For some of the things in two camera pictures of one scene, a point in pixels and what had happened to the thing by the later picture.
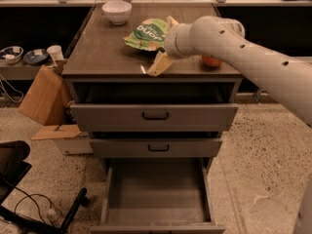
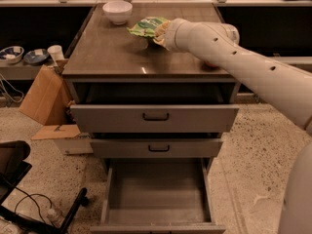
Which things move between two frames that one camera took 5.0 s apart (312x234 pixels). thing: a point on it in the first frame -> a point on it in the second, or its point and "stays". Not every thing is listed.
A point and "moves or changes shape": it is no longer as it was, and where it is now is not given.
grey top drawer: (154, 117) stays
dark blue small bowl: (35, 56) stays
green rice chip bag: (148, 35) moves or changes shape
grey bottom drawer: (157, 196) stays
